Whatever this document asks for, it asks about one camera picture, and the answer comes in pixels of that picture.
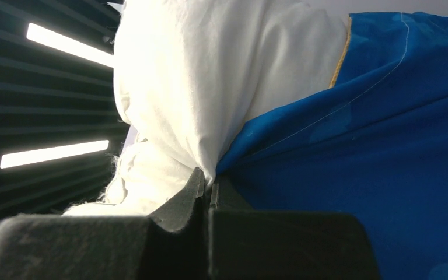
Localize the yellow and blue pillowcase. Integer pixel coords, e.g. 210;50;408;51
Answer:
216;12;448;279

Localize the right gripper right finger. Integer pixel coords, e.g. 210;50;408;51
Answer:
206;177;381;279

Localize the white pillow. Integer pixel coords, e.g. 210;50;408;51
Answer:
65;1;348;216

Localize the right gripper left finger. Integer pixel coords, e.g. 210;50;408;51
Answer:
0;169;205;279

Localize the ceiling light strip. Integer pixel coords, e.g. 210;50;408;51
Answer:
26;23;113;68
0;140;110;169

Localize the upper ceiling light strip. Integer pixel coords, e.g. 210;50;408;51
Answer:
26;23;113;68

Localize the lower ceiling light strip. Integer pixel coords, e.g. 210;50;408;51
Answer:
0;140;110;169

